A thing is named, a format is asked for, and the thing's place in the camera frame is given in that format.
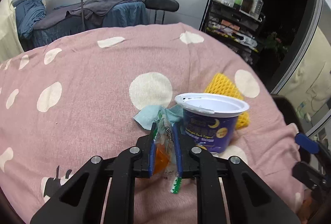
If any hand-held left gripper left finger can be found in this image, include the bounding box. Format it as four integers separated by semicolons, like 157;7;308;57
30;122;158;224

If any potted plant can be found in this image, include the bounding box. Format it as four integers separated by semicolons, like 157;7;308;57
264;31;290;59

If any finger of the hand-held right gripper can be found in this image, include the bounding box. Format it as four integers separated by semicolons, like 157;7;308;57
292;161;331;191
295;133;331;162

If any black mesh cart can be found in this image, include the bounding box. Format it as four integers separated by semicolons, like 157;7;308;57
199;0;267;69

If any light blue tissue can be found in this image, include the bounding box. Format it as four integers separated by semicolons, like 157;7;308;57
133;105;184;129

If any cream towel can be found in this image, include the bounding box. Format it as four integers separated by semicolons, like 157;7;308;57
0;0;25;64

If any purple plastic cup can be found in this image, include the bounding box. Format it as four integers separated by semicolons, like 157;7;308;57
174;93;250;155

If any clear snack wrapper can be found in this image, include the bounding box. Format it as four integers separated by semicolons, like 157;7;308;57
152;108;185;196

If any brown bottle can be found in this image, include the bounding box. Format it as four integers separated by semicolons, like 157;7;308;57
240;0;255;14

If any black stool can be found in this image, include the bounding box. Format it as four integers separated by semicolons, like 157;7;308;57
144;0;180;25

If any blue blanket pile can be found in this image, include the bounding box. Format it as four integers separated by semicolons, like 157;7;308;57
13;0;47;38

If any person's right hand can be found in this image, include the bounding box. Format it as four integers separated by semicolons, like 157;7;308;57
297;193;321;217

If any clear pump bottle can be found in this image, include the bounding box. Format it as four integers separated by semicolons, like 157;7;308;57
252;0;265;19

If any dark brown trash bin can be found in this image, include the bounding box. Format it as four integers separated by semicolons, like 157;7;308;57
270;95;308;133

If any small green bottle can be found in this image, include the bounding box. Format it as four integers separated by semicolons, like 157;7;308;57
297;101;312;121

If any grey towel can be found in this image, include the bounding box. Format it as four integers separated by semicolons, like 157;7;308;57
34;0;145;30

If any pink polka dot blanket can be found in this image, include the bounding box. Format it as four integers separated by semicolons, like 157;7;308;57
0;22;307;224

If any sliding glass door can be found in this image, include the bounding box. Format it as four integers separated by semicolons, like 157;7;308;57
270;0;331;142

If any massage bed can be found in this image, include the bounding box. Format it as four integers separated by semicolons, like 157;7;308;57
32;0;149;46

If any yellow foam net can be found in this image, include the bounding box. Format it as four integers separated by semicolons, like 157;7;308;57
204;73;251;129

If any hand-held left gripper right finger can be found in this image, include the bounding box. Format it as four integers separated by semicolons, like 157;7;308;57
172;123;302;224

